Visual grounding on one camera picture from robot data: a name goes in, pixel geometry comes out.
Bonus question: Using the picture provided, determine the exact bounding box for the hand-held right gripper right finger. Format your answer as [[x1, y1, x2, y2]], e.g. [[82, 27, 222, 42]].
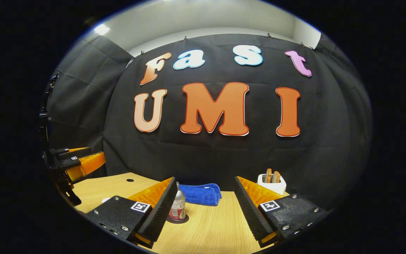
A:
[[234, 176, 330, 248]]

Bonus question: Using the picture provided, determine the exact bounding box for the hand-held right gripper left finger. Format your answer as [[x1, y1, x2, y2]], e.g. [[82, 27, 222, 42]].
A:
[[85, 176, 178, 249]]

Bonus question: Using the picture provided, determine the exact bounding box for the silver water bottle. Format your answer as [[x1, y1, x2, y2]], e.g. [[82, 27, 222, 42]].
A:
[[169, 182, 186, 222]]

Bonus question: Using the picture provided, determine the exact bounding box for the dark round coaster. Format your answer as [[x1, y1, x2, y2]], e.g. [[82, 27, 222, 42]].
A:
[[166, 213, 189, 224]]

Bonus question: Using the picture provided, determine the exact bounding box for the white toaster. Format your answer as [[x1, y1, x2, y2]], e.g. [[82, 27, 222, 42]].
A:
[[257, 174, 287, 195]]

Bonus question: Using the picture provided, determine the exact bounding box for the blue towel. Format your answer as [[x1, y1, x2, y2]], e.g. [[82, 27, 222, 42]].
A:
[[179, 183, 222, 206]]

